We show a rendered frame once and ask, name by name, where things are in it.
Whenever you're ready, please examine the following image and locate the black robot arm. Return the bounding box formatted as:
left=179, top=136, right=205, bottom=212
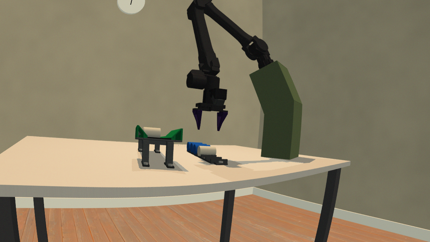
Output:
left=186, top=0, right=274, bottom=106

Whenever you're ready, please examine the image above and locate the beige cylinder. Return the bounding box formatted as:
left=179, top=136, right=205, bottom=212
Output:
left=143, top=127, right=161, bottom=138
left=197, top=146, right=216, bottom=156

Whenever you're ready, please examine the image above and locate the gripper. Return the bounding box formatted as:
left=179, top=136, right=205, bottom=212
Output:
left=192, top=103, right=228, bottom=131

